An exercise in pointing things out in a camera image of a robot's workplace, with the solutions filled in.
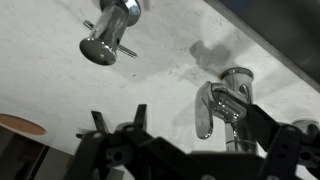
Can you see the chrome cylinder counter button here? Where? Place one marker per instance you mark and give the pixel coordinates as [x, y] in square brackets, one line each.
[303, 123]

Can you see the chrome faucet spout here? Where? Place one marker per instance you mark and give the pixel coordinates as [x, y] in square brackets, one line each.
[106, 33]

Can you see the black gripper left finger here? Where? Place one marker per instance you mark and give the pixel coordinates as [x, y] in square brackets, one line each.
[133, 150]

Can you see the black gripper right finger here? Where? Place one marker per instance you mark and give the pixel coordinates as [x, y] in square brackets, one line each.
[286, 150]

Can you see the stainless steel sink basin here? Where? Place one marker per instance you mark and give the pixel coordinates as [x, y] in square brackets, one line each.
[283, 30]

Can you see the round wooden coaster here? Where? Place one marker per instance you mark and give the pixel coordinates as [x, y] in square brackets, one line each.
[20, 125]

